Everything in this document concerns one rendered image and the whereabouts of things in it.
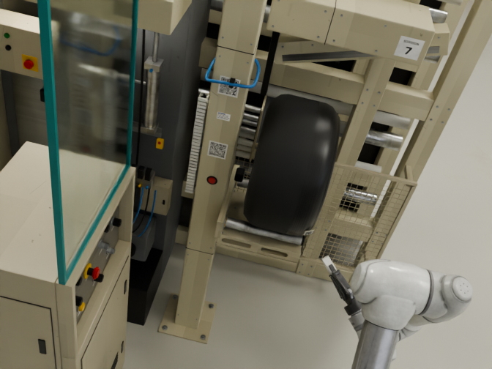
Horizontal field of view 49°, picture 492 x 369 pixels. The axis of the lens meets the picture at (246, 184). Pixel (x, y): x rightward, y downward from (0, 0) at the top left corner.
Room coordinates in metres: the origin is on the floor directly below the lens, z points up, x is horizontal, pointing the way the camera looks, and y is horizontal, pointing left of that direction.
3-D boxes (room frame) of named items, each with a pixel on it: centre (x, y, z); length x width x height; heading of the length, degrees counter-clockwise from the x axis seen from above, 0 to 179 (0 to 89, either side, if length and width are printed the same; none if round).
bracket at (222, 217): (1.79, 0.06, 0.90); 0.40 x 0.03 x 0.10; 179
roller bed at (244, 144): (2.17, 0.10, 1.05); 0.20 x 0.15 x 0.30; 89
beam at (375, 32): (2.09, -0.24, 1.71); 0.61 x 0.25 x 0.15; 89
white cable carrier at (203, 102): (1.75, 0.23, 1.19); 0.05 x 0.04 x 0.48; 179
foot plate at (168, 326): (1.77, 0.14, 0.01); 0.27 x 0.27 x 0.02; 89
